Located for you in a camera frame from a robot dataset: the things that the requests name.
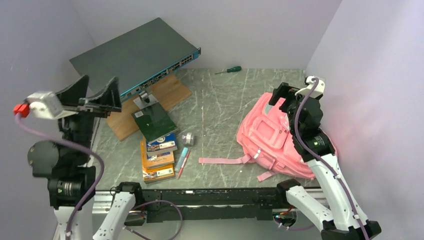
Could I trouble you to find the pink backpack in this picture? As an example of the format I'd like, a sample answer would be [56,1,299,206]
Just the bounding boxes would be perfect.
[198,92,315,182]

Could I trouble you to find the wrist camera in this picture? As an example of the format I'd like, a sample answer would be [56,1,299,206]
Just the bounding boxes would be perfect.
[13,91,67,120]
[294,75,326,100]

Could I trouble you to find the red pen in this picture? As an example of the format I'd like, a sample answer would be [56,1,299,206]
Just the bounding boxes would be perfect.
[177,147,191,180]

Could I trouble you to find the grey network switch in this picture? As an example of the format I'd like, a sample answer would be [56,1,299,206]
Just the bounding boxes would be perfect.
[69,17,201,102]

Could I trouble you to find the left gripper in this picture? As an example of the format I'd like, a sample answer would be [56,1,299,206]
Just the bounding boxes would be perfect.
[54,74,122,163]

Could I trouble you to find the light blue marker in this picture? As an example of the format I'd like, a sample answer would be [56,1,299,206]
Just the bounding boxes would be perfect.
[174,147,189,172]

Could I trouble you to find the blue cover book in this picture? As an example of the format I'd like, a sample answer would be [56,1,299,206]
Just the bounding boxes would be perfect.
[146,133,178,157]

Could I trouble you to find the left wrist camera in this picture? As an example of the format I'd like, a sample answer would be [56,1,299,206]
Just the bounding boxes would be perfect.
[13,91,67,120]

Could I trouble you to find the small silver tape roll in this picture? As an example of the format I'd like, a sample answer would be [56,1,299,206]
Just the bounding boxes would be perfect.
[181,132,195,146]

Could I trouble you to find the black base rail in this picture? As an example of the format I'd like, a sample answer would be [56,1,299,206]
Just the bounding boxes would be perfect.
[125,187,290,226]

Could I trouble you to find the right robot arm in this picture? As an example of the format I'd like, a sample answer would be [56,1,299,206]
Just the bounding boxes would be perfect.
[268,77,382,240]

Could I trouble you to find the green handled screwdriver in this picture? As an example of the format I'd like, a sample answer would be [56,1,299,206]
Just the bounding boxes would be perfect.
[215,66,242,75]

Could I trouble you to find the orange cover book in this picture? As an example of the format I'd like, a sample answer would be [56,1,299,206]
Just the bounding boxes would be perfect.
[140,138,175,169]

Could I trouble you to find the orange bottom book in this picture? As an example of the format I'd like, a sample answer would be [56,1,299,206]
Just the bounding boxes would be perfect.
[142,163,175,184]

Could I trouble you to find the dark green book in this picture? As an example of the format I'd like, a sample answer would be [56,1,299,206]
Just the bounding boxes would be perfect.
[131,102,178,144]

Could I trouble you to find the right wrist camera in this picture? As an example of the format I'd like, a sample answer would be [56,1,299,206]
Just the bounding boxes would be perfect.
[294,75,326,100]

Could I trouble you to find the wooden board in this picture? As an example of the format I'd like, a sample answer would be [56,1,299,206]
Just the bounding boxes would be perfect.
[105,74,192,141]

